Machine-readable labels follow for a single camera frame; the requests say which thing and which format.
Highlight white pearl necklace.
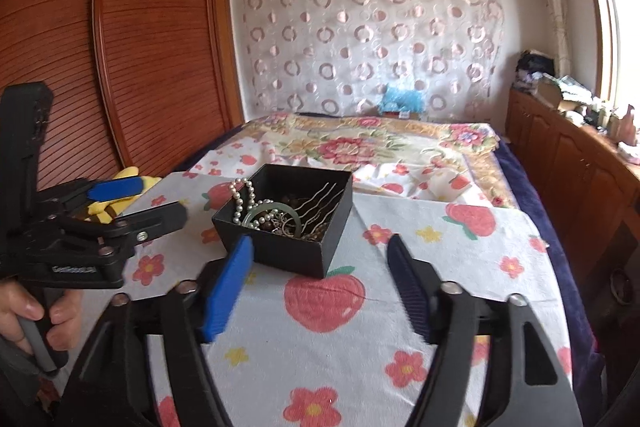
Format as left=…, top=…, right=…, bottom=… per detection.
left=229, top=178, right=277, bottom=230

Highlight black jewelry box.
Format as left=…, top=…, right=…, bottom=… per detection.
left=212, top=165, right=352, bottom=279

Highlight person's left hand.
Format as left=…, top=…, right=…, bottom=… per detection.
left=0, top=280, right=84, bottom=355

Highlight yellow plush toy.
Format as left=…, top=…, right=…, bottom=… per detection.
left=85, top=167, right=160, bottom=225

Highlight dark blue bed sheet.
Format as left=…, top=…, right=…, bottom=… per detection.
left=491, top=141, right=604, bottom=416

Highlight green jade bangle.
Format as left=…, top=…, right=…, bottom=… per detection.
left=239, top=202, right=301, bottom=239

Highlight brown wooden wardrobe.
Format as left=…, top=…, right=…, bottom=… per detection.
left=1, top=0, right=243, bottom=188

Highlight metal hair pins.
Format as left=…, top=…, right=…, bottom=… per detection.
left=295, top=183, right=344, bottom=235

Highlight white fruit-print cloth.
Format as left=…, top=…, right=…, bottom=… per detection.
left=125, top=140, right=572, bottom=426

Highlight floral bed quilt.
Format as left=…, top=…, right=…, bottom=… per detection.
left=240, top=113, right=518, bottom=208

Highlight brown wooden side cabinet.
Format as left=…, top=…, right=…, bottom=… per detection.
left=506, top=90, right=639, bottom=289

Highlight pink circle-pattern curtain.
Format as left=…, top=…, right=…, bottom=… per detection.
left=231, top=0, right=504, bottom=121

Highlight blue plastic bag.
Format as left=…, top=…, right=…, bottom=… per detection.
left=378, top=86, right=424, bottom=115

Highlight clutter on cabinet top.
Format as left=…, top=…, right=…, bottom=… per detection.
left=512, top=50, right=639, bottom=166

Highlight brown wooden bead bracelet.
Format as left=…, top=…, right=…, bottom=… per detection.
left=259, top=193, right=327, bottom=242

